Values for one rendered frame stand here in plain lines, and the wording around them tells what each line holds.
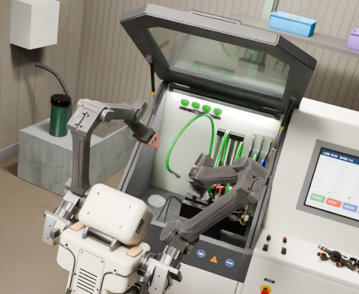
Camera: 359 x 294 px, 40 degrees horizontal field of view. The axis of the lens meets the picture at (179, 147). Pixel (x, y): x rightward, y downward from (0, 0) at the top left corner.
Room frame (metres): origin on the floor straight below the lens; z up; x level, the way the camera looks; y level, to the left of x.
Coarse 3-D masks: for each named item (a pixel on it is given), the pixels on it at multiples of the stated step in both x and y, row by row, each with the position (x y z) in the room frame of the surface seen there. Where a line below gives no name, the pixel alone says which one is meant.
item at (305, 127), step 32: (288, 128) 2.15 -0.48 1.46; (320, 128) 2.13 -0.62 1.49; (352, 128) 2.11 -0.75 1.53; (288, 160) 2.11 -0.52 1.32; (288, 192) 2.06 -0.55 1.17; (288, 224) 2.02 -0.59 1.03; (320, 224) 2.00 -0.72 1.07; (256, 288) 1.81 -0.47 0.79; (288, 288) 1.78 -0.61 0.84; (320, 288) 1.76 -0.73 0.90; (352, 288) 1.73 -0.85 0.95
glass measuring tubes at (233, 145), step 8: (232, 136) 2.36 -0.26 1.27; (240, 136) 2.35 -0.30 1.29; (216, 144) 2.39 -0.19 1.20; (224, 144) 2.37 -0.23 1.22; (232, 144) 2.37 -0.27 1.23; (216, 152) 2.38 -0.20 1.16; (232, 152) 2.39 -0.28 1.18; (224, 160) 2.39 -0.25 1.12; (232, 160) 2.38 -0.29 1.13; (224, 184) 2.39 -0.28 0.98; (224, 192) 2.36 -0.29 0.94
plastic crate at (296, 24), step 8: (272, 16) 3.68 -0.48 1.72; (280, 16) 3.65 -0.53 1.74; (288, 16) 3.74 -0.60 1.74; (296, 16) 3.82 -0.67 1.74; (272, 24) 3.68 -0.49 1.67; (280, 24) 3.65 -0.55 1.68; (288, 24) 3.63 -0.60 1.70; (296, 24) 3.62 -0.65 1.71; (304, 24) 3.60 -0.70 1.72; (312, 24) 3.58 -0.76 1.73; (296, 32) 3.61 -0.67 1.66; (304, 32) 3.59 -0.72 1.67; (312, 32) 3.70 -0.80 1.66
